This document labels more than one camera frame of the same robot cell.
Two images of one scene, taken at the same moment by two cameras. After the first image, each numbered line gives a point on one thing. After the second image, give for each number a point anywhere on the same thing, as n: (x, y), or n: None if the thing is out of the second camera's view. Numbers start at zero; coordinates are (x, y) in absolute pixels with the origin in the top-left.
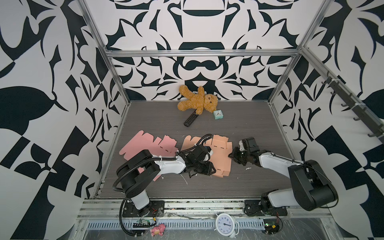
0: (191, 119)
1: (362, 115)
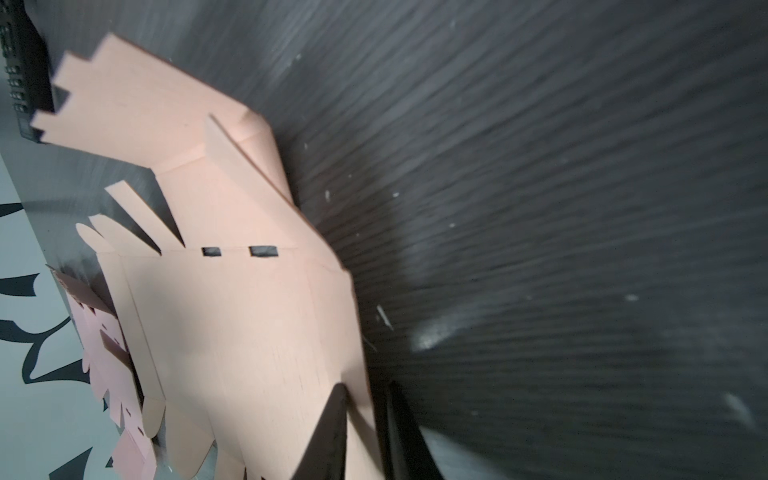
0: (26, 66)
1: None
